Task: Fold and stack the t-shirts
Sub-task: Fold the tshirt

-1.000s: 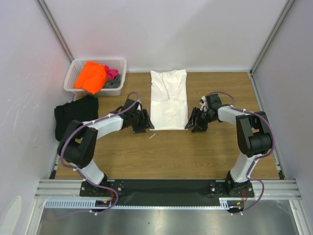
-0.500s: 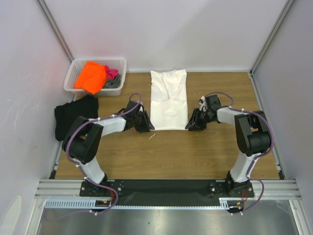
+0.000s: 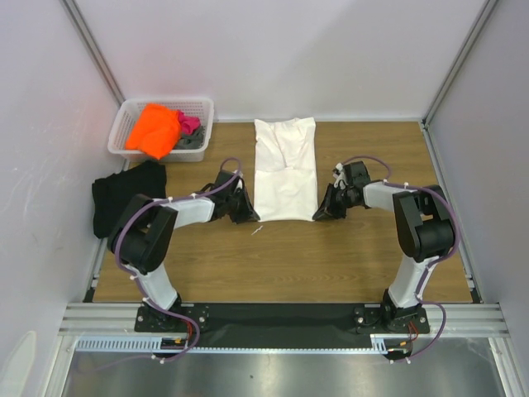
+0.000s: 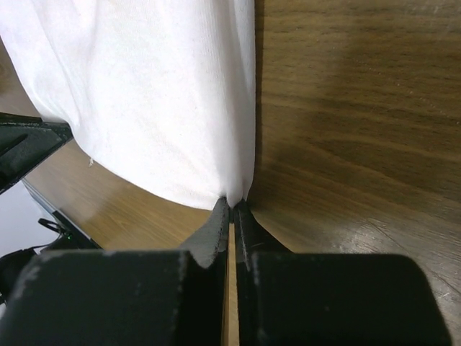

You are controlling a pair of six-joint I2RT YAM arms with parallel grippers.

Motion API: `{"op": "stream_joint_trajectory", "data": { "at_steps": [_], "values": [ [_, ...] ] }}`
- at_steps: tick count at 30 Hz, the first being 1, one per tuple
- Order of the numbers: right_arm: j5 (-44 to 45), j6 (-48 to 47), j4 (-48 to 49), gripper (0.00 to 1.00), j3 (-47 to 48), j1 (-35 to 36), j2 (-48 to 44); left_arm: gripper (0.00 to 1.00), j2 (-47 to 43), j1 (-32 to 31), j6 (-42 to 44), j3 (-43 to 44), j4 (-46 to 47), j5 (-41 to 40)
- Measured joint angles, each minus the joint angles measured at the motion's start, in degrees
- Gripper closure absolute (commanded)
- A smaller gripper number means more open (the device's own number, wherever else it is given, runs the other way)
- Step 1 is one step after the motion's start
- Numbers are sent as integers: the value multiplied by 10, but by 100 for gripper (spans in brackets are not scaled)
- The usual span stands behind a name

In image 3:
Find white Coca-Cola t-shirt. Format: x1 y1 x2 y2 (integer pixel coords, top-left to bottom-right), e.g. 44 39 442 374
254 117 318 222

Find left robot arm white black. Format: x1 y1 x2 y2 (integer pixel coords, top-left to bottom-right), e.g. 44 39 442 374
107 170 260 331

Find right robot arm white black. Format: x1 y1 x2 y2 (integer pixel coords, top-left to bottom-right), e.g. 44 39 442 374
312 159 460 334

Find grey t-shirt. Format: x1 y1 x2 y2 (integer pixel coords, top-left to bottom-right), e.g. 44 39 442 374
174 126 205 150

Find pink t-shirt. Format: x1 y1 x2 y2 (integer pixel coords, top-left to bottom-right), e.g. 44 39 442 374
177 110 201 136

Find orange t-shirt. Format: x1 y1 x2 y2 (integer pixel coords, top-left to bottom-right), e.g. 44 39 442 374
125 103 181 160

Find black folded t-shirt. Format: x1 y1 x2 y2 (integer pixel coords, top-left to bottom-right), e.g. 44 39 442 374
92 160 167 239

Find white plastic basket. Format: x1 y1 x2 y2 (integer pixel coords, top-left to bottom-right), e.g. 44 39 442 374
107 96 215 162

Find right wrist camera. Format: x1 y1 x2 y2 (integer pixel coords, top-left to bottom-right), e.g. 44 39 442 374
332 163 347 189

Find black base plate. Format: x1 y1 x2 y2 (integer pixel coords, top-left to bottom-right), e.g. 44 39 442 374
134 302 431 349

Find white slotted cable duct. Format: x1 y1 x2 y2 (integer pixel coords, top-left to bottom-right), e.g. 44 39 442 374
76 334 189 352

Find aluminium frame rail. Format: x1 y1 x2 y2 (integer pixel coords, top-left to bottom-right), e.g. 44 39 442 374
59 303 509 337

